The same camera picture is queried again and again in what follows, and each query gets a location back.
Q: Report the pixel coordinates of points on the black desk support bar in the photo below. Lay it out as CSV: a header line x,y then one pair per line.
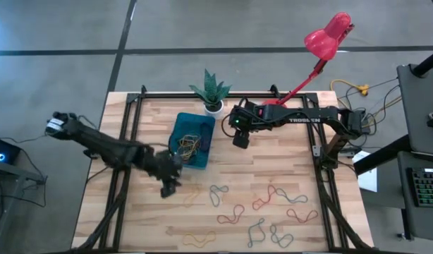
x,y
382,155

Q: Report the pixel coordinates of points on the red desk lamp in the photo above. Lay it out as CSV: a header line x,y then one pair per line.
x,y
324,42

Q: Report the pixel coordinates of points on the white paper sheet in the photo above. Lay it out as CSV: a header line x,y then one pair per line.
x,y
368,180

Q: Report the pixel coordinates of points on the black keyboard desk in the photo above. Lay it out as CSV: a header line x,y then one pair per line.
x,y
424,222

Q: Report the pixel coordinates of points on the black box with blue light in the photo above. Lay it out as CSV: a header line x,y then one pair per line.
x,y
5,151

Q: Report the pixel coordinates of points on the green plant in white pot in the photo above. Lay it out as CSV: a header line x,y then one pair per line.
x,y
211,88

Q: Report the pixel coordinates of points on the red rubber band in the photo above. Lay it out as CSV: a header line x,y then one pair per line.
x,y
234,215
301,220
269,192

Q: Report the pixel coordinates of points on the blue rubber band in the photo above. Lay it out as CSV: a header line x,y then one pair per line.
x,y
212,197
273,233
290,201
250,236

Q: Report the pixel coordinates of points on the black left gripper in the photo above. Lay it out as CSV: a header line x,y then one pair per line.
x,y
163,166

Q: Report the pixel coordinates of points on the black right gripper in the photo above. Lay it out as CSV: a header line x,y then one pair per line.
x,y
244,118

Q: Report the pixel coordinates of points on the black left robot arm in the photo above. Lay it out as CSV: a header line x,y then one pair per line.
x,y
96,143

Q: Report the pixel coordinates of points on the blue plastic bin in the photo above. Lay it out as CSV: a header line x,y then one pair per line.
x,y
183,123

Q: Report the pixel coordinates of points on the backlit keyboard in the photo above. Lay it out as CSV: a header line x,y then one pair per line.
x,y
428,188

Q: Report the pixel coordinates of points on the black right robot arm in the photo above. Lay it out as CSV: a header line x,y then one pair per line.
x,y
308,113

